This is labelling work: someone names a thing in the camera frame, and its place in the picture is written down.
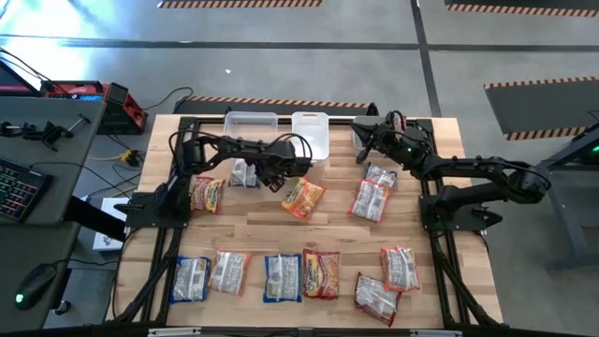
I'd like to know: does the grey side desk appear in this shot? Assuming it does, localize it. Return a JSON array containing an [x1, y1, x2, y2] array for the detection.
[[0, 95, 108, 336]]

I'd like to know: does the silver aluminium bracket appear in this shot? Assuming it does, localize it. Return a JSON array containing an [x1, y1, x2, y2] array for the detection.
[[409, 329, 463, 337], [147, 327, 203, 337]]

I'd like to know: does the white plastic bin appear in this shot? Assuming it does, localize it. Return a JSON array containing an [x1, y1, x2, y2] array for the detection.
[[290, 110, 330, 163]]

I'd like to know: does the red and black charger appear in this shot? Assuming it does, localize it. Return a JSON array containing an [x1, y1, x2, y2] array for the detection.
[[95, 81, 150, 137]]

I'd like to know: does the black clamp tool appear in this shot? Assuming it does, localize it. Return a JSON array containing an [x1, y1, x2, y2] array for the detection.
[[0, 112, 93, 153]]

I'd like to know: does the orange Maruchan noodle pack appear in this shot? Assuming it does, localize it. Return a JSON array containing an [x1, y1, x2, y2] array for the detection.
[[379, 245, 421, 294], [280, 176, 328, 222], [347, 179, 392, 223], [207, 249, 253, 298]]

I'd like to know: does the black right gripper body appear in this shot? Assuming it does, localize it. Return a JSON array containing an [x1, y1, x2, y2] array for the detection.
[[372, 119, 432, 170]]

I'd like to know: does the dark metal stand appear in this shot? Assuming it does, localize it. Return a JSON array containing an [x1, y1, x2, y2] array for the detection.
[[533, 120, 599, 273]]

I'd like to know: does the black hazard-striped floor mat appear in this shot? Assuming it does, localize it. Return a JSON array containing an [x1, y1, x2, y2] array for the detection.
[[172, 95, 380, 117], [156, 0, 324, 9], [443, 0, 599, 19], [483, 75, 599, 142]]

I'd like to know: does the black computer mouse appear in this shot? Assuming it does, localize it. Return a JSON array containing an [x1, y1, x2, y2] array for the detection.
[[13, 262, 58, 312]]

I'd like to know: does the black flat monitor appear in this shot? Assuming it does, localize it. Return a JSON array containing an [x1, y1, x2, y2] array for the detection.
[[0, 59, 44, 98]]

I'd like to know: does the white cardboard box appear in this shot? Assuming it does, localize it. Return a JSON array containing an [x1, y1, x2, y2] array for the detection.
[[92, 196, 131, 253]]

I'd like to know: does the black charger cable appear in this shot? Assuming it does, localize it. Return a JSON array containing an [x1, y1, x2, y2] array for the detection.
[[141, 86, 195, 112]]

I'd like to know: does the yellow power plug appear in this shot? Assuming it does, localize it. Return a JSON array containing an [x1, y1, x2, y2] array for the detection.
[[88, 149, 141, 169]]

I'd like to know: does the red tool case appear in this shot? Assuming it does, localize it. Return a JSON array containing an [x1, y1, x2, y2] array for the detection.
[[40, 80, 111, 102]]

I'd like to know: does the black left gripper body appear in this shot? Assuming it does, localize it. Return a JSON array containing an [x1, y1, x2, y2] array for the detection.
[[256, 139, 313, 181]]

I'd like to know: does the clear plastic bin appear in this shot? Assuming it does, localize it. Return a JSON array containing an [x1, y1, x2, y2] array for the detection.
[[223, 110, 280, 141]]

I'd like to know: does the pale grey plastic bin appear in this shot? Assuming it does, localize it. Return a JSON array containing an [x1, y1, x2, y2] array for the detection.
[[350, 115, 392, 158]]

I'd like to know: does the black desk brace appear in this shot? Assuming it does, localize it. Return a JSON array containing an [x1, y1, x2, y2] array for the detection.
[[63, 195, 128, 243]]

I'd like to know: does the backlit black keyboard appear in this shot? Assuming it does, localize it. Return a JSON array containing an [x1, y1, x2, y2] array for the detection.
[[0, 157, 53, 224]]

